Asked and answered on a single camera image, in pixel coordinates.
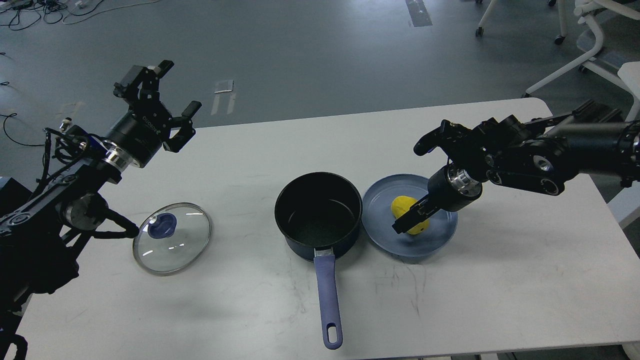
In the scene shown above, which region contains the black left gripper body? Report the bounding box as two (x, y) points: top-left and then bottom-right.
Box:
(105, 110), (172, 169)

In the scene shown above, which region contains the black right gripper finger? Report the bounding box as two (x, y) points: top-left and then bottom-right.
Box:
(398, 194), (432, 217)
(391, 205), (441, 235)

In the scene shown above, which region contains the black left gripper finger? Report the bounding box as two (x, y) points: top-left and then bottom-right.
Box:
(162, 100), (202, 153)
(113, 60), (174, 116)

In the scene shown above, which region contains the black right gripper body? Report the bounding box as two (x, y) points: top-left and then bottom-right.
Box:
(422, 164), (483, 214)

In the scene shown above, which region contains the glass pot lid blue knob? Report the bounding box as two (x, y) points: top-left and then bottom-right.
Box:
(132, 202), (213, 276)

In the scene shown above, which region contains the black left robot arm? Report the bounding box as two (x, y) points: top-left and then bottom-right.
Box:
(0, 60), (201, 360)

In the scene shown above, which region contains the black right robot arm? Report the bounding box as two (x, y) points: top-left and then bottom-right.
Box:
(392, 100), (640, 234)

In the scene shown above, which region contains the blue plate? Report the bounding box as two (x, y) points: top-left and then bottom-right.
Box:
(361, 174), (458, 258)

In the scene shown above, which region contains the dark blue saucepan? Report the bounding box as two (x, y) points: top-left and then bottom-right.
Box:
(274, 171), (362, 350)

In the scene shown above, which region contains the black box left edge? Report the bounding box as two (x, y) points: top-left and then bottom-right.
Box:
(0, 177), (33, 217)

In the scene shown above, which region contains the white office chair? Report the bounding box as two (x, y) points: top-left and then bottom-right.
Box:
(522, 0), (639, 98)

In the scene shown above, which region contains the white chair leg with caster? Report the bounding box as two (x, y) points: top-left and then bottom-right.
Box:
(474, 0), (569, 45)

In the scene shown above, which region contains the black floor cable left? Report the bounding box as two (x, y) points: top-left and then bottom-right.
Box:
(0, 82), (51, 148)

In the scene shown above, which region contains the tangled cables top left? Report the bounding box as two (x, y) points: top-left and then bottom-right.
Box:
(0, 0), (166, 32)

